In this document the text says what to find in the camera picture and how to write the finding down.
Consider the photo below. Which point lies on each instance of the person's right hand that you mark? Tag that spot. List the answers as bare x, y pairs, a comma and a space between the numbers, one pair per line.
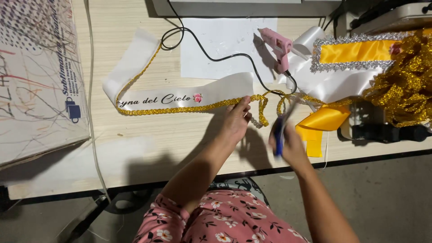
293, 148

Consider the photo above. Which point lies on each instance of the person's left hand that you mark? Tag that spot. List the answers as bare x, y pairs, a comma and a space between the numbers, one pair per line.
236, 122

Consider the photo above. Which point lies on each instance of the person's left fingers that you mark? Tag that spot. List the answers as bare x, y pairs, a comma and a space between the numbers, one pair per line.
243, 106

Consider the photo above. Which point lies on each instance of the person's right fingers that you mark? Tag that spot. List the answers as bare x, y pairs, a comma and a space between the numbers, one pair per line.
278, 143

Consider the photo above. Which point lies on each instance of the gold glitter braid trim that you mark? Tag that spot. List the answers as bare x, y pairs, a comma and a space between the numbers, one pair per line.
209, 107

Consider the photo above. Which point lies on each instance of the white printed satin sash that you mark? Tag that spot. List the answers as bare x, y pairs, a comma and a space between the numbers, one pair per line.
175, 91

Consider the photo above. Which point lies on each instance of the yellow satin ribbon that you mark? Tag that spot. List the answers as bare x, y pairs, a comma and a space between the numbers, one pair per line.
319, 126

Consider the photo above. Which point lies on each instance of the black patterned stool seat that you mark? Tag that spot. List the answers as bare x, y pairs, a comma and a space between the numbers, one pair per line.
243, 185

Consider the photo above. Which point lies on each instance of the white paper sheet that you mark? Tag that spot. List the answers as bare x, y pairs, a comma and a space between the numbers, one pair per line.
226, 47

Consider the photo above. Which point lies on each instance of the pink hot glue gun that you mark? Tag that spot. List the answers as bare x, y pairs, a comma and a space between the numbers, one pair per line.
278, 49

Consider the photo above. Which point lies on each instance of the white satin ribbon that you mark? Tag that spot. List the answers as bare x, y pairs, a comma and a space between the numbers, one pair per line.
330, 81

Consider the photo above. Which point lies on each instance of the pink floral garment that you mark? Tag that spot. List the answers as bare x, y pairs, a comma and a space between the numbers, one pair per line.
219, 219

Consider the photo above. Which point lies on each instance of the grey machine base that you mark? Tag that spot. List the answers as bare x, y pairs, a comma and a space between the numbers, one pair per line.
243, 7

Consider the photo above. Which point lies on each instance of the yellow sash with silver trim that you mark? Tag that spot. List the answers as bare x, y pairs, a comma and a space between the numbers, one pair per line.
354, 52

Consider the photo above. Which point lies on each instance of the heap of gold glitter trim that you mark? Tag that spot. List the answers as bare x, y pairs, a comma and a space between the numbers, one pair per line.
405, 84

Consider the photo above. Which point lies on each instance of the scribbled paper box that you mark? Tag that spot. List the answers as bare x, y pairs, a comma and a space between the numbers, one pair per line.
35, 77

